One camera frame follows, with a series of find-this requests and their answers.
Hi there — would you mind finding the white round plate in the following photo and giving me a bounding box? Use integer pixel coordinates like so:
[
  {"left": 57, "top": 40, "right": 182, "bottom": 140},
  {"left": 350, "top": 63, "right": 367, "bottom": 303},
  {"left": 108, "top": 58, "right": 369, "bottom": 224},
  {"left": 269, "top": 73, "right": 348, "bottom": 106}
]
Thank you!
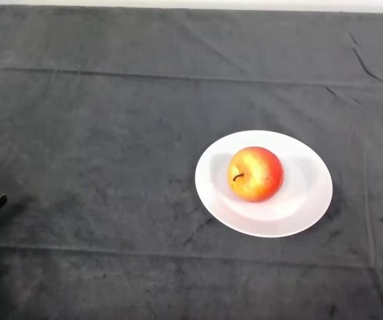
[{"left": 194, "top": 129, "right": 334, "bottom": 239}]

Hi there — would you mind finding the black table cloth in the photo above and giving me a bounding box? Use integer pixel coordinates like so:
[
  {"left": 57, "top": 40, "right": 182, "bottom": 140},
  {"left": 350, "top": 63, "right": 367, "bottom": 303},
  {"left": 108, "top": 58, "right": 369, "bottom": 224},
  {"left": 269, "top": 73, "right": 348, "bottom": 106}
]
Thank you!
[{"left": 0, "top": 5, "right": 383, "bottom": 320}]

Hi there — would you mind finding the red yellow apple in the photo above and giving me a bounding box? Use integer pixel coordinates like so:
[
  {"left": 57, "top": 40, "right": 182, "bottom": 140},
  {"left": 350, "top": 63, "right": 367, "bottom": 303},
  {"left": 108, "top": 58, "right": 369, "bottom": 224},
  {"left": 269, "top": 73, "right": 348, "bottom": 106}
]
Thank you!
[{"left": 227, "top": 146, "right": 284, "bottom": 203}]

